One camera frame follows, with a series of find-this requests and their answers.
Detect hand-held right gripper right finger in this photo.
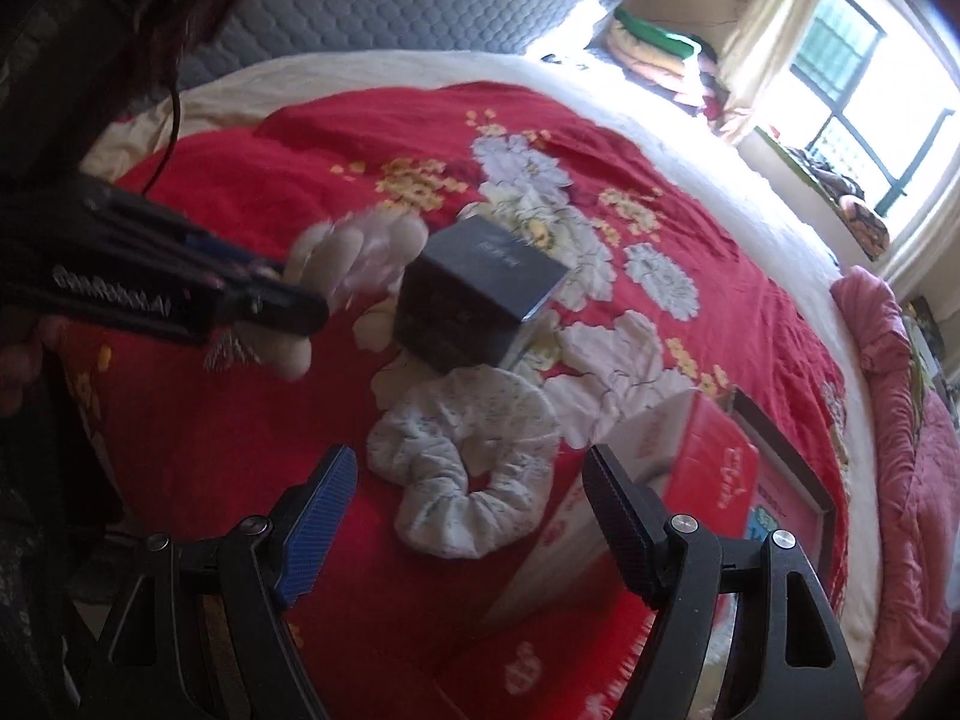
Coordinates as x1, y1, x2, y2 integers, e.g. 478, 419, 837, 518
582, 444, 863, 720

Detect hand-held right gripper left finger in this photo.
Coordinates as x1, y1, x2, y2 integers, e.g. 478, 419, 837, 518
75, 444, 359, 720

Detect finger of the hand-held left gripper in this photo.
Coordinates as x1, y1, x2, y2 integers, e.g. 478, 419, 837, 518
216, 283, 332, 337
182, 231, 284, 280

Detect red tissue pack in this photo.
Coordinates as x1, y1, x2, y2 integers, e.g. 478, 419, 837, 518
480, 388, 762, 638

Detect white plush rabbit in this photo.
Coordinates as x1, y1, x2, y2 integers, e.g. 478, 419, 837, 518
289, 206, 432, 383

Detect white floral scrunchie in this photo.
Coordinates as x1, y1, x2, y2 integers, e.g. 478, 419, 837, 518
367, 369, 560, 560

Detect person's left hand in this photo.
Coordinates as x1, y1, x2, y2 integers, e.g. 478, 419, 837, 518
0, 315, 72, 417

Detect red floral blanket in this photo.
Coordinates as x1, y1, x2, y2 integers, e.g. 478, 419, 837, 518
60, 82, 852, 720

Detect dark blue box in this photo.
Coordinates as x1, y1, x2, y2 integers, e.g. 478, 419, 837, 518
394, 219, 571, 374

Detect pink quilt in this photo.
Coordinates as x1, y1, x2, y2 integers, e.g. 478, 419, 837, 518
829, 266, 960, 706

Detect clothes on windowsill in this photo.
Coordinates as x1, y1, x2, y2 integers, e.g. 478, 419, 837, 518
780, 146, 893, 256

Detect cream bed sheet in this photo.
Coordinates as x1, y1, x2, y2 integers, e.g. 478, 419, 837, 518
79, 51, 886, 616

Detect stack of folded blankets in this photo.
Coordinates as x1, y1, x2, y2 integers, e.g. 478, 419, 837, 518
604, 7, 732, 121

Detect window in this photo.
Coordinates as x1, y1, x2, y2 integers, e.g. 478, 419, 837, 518
787, 0, 957, 218

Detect cream curtain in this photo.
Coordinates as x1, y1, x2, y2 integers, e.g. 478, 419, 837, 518
720, 0, 841, 143

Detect black cable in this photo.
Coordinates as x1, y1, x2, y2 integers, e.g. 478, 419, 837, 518
146, 37, 185, 192

